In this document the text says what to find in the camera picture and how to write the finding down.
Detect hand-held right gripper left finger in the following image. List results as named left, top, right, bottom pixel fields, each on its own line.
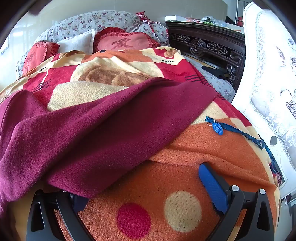
left=26, top=189, right=93, bottom=241

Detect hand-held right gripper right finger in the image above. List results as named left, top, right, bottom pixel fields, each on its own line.
left=199, top=162, right=275, bottom=241

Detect maroon fleece garment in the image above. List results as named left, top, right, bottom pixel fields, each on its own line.
left=0, top=77, right=219, bottom=220

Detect printed orange red blanket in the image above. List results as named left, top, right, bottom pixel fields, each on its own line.
left=0, top=46, right=281, bottom=241

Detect floral bed sheet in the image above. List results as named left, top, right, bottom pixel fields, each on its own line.
left=183, top=56, right=236, bottom=102

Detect black object on bed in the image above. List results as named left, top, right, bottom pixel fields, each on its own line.
left=202, top=65, right=233, bottom=80

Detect white lace covered sofa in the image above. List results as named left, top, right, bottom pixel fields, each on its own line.
left=231, top=2, right=296, bottom=186

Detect small red heart pillow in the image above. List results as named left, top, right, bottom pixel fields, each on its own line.
left=22, top=41, right=60, bottom=75

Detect white pillow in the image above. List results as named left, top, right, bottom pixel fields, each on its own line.
left=57, top=29, right=96, bottom=54

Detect clear plastic bags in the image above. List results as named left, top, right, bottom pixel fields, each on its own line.
left=201, top=16, right=232, bottom=27

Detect large red heart pillow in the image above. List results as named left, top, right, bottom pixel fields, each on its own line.
left=94, top=27, right=161, bottom=52

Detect white flat box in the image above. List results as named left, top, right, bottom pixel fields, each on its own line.
left=165, top=15, right=192, bottom=22

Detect red patterned cloth tie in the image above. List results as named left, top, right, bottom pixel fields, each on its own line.
left=135, top=11, right=162, bottom=39

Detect blue lanyard with key tag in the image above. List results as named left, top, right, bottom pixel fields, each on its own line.
left=205, top=116, right=265, bottom=150

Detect dark carved wooden bed frame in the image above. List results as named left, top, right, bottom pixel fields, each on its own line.
left=165, top=21, right=245, bottom=92

